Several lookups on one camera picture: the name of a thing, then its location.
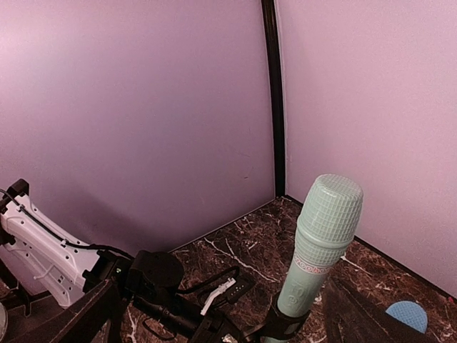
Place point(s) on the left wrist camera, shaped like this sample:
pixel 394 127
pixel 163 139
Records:
pixel 227 293

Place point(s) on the black mic stand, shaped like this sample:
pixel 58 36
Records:
pixel 276 325

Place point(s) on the mint green microphone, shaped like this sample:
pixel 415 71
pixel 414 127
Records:
pixel 324 229

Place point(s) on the left black frame post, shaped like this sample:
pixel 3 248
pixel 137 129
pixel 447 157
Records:
pixel 276 93

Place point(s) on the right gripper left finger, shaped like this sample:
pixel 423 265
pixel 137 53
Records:
pixel 102 307

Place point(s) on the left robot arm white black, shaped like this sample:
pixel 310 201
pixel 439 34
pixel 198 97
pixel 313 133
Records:
pixel 69 268

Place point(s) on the blue microphone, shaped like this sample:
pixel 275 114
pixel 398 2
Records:
pixel 409 313

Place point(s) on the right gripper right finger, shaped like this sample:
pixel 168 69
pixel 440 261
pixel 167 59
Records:
pixel 350 317

